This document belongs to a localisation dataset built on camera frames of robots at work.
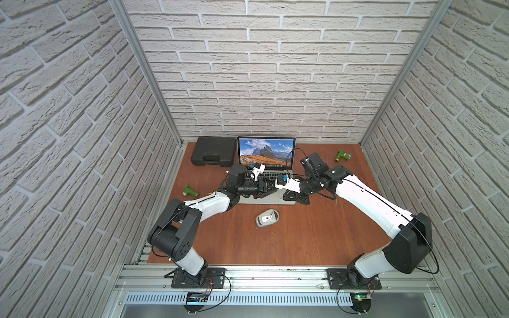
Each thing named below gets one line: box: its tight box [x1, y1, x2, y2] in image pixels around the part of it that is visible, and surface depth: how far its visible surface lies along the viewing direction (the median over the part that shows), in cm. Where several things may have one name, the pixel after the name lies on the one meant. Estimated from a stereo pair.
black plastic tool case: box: [190, 136, 238, 167], surface depth 109 cm
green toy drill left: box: [182, 184, 199, 197], surface depth 98 cm
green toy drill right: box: [334, 149, 352, 163], surface depth 112 cm
